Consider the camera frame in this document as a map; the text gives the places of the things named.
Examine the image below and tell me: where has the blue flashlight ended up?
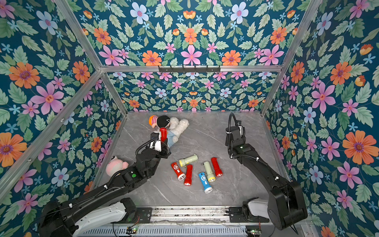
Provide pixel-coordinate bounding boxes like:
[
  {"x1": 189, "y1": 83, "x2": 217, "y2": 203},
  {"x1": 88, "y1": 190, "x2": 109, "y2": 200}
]
[{"x1": 198, "y1": 172, "x2": 213, "y2": 194}]

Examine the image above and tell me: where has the pale green flashlight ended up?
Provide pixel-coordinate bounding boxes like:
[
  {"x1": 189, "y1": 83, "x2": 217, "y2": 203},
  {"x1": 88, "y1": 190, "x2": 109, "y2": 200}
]
[
  {"x1": 179, "y1": 154, "x2": 198, "y2": 167},
  {"x1": 203, "y1": 161, "x2": 216, "y2": 183}
]

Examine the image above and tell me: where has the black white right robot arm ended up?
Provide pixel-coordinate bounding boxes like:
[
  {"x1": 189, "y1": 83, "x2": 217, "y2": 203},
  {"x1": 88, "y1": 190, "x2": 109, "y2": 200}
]
[{"x1": 226, "y1": 125, "x2": 308, "y2": 230}]

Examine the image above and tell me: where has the red flashlight plain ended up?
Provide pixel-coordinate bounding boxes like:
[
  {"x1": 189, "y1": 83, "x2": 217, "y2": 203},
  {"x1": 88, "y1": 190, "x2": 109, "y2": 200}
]
[
  {"x1": 184, "y1": 165, "x2": 193, "y2": 186},
  {"x1": 211, "y1": 157, "x2": 223, "y2": 177},
  {"x1": 159, "y1": 127, "x2": 168, "y2": 143}
]

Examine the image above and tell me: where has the black hook rail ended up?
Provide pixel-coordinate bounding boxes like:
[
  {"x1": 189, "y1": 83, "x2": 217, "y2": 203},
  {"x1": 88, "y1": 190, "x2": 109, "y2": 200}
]
[{"x1": 158, "y1": 66, "x2": 221, "y2": 74}]

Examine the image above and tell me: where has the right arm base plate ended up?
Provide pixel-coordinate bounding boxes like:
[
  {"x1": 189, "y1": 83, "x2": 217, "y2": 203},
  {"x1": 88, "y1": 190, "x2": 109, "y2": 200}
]
[{"x1": 226, "y1": 206, "x2": 270, "y2": 223}]

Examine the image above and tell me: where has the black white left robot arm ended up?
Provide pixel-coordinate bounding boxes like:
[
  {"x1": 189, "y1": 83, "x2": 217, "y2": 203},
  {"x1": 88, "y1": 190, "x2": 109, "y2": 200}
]
[{"x1": 38, "y1": 132, "x2": 171, "y2": 237}]

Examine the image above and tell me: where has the red flashlight white logo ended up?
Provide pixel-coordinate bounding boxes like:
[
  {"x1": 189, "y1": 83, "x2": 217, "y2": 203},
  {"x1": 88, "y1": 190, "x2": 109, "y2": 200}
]
[{"x1": 171, "y1": 163, "x2": 186, "y2": 181}]

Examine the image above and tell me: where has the white teddy bear blue shirt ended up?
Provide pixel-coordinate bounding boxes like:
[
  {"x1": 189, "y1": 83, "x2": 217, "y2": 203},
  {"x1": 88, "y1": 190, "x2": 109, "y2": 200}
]
[{"x1": 167, "y1": 117, "x2": 189, "y2": 148}]

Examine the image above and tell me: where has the pink plush toy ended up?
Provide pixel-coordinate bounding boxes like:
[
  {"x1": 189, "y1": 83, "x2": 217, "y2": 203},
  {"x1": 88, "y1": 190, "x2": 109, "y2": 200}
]
[{"x1": 106, "y1": 156, "x2": 129, "y2": 177}]

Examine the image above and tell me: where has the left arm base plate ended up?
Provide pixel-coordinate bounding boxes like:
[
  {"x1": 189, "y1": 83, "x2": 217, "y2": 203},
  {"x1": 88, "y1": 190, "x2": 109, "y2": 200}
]
[{"x1": 117, "y1": 207, "x2": 153, "y2": 224}]

